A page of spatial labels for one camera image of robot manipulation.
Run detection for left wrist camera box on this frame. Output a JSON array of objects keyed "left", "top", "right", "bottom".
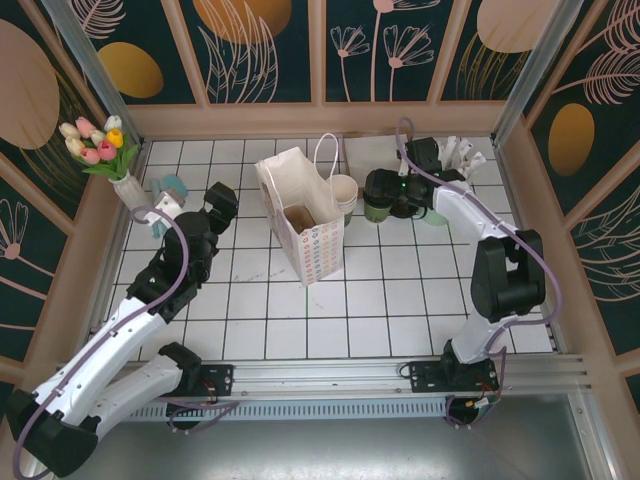
[{"left": 151, "top": 192, "right": 183, "bottom": 221}]

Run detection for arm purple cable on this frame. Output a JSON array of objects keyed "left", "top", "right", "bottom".
[
  {"left": 12, "top": 206, "right": 244, "bottom": 479},
  {"left": 394, "top": 117, "right": 560, "bottom": 431}
]

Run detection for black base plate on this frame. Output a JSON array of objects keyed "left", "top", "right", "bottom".
[
  {"left": 144, "top": 363, "right": 236, "bottom": 399},
  {"left": 409, "top": 358, "right": 501, "bottom": 396}
]

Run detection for white ribbed vase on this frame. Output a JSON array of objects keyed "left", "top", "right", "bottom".
[{"left": 110, "top": 172, "right": 154, "bottom": 221}]

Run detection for light blue toy shovel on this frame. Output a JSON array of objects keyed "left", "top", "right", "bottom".
[{"left": 162, "top": 173, "right": 189, "bottom": 201}]

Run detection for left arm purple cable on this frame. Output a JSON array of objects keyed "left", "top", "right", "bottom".
[{"left": 12, "top": 206, "right": 244, "bottom": 479}]

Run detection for brown cardboard cup carrier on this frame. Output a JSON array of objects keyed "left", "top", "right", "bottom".
[{"left": 283, "top": 204, "right": 317, "bottom": 235}]

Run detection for stack of paper cups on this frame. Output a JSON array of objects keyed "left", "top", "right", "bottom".
[{"left": 330, "top": 174, "right": 360, "bottom": 201}]

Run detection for printed white paper bag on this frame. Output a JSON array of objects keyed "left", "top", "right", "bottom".
[{"left": 254, "top": 132, "right": 346, "bottom": 289}]

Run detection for slotted white cable duct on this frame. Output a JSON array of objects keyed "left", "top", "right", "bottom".
[{"left": 124, "top": 401, "right": 454, "bottom": 423}]

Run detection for aluminium mounting rail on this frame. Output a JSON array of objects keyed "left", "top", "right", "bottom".
[{"left": 47, "top": 352, "right": 596, "bottom": 402}]

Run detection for aluminium frame post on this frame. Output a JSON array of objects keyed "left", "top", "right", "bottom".
[
  {"left": 492, "top": 0, "right": 586, "bottom": 146},
  {"left": 42, "top": 0, "right": 147, "bottom": 146}
]

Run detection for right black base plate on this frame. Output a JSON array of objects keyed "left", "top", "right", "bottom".
[{"left": 409, "top": 358, "right": 501, "bottom": 396}]

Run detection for artificial tulip bouquet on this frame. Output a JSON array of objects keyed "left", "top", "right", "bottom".
[{"left": 58, "top": 114, "right": 142, "bottom": 182}]

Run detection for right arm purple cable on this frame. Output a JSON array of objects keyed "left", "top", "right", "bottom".
[{"left": 394, "top": 117, "right": 560, "bottom": 431}]

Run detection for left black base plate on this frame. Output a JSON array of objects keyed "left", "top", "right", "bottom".
[{"left": 144, "top": 363, "right": 236, "bottom": 399}]

